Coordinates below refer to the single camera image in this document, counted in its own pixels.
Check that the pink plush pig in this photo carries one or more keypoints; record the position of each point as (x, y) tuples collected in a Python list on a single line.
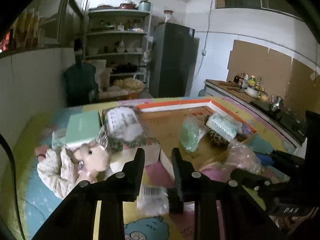
[(93, 161)]

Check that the white metal shelf rack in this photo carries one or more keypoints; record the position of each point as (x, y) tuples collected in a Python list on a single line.
[(117, 42)]

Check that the clear crinkled plastic bag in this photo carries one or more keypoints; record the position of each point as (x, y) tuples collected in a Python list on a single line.
[(242, 157)]

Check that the white bowl on counter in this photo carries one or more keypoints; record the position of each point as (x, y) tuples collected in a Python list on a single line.
[(252, 92)]

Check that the barcode plastic packet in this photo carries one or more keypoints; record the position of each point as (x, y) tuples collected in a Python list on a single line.
[(153, 201)]

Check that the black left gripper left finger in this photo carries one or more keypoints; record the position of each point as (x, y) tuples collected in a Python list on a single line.
[(125, 185)]

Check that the colourful cartoon play mat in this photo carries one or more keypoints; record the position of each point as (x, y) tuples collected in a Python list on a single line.
[(26, 207)]

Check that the white floral cloth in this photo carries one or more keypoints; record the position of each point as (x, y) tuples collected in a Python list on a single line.
[(57, 170)]

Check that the dark green water jug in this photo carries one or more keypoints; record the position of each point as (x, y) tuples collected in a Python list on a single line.
[(81, 87)]

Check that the wet wipes pack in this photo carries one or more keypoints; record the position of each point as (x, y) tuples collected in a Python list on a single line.
[(222, 126)]

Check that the dark grey refrigerator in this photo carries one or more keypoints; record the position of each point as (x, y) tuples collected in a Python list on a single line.
[(173, 60)]

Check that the yellow green bottle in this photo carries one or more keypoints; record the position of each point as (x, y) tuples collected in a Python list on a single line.
[(252, 81)]

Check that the light blue pot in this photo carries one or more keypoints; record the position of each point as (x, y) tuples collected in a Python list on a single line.
[(144, 5)]

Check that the kitchen counter with wooden top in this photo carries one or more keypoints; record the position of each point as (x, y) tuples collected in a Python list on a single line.
[(281, 119)]

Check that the steel kettle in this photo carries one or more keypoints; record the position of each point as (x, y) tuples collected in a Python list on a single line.
[(277, 103)]

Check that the red lidded pot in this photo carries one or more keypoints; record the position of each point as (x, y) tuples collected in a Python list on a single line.
[(128, 4)]

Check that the mint green box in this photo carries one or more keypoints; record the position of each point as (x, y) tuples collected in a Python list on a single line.
[(82, 128)]

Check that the orange rimmed cardboard box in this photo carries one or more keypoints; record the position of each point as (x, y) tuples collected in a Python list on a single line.
[(158, 127)]

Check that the woven basket with cloths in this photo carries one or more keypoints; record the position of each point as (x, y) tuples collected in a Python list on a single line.
[(130, 84)]

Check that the floral tissue pack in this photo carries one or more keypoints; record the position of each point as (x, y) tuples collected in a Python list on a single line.
[(126, 131)]

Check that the glass jar on refrigerator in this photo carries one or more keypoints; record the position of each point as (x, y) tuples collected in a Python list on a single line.
[(168, 16)]

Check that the green item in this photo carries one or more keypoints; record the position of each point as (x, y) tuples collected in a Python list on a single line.
[(191, 132)]

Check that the leopard print cloth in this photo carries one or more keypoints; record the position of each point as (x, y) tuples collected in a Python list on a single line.
[(217, 140)]

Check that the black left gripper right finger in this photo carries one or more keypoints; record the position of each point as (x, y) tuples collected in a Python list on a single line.
[(189, 183)]

